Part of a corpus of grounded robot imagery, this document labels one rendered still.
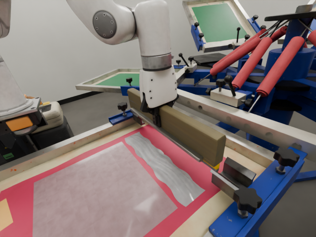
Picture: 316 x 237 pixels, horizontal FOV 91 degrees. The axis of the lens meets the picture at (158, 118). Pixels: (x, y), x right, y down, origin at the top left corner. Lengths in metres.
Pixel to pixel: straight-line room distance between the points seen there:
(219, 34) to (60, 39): 3.25
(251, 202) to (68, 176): 0.50
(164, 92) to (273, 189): 0.33
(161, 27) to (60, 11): 3.88
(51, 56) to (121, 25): 3.83
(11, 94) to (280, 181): 0.82
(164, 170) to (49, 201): 0.33
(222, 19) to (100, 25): 1.75
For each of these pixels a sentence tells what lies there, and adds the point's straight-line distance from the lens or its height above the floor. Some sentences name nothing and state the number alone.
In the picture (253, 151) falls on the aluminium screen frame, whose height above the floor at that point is 0.99.
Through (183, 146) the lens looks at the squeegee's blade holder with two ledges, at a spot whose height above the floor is 1.07.
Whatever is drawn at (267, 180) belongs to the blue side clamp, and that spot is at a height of 1.00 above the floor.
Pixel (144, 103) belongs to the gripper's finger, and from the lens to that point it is 0.41.
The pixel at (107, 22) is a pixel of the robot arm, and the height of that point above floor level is 1.35.
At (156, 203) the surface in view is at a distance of 0.44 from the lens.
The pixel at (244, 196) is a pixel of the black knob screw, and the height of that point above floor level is 1.06.
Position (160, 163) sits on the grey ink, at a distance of 0.51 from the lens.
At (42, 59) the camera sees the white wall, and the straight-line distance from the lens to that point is 4.15.
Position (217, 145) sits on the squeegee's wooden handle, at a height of 1.12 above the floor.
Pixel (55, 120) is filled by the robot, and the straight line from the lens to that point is 1.31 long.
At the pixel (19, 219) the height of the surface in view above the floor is 0.96.
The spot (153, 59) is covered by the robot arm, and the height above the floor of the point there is 1.27.
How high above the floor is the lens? 1.33
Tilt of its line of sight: 30 degrees down
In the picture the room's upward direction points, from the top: 7 degrees counter-clockwise
